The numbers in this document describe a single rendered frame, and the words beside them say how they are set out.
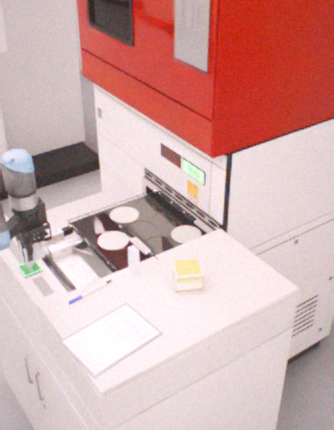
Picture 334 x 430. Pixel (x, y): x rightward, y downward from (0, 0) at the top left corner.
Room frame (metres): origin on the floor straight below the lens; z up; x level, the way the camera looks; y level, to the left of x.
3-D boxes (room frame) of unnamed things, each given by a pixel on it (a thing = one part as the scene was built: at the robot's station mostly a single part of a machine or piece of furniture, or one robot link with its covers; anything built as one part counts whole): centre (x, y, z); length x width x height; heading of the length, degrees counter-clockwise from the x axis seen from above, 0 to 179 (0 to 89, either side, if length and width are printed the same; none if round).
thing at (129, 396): (1.15, -0.01, 0.89); 0.62 x 0.35 x 0.14; 125
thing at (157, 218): (1.55, 0.09, 0.90); 0.34 x 0.34 x 0.01; 35
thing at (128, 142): (1.81, 0.05, 1.02); 0.82 x 0.03 x 0.40; 35
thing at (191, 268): (1.19, -0.05, 1.00); 0.07 x 0.07 x 0.07; 8
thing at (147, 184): (1.66, -0.04, 0.89); 0.44 x 0.02 x 0.10; 35
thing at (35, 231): (1.28, 0.38, 1.12); 0.09 x 0.08 x 0.12; 125
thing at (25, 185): (1.28, 0.39, 1.28); 0.09 x 0.08 x 0.11; 114
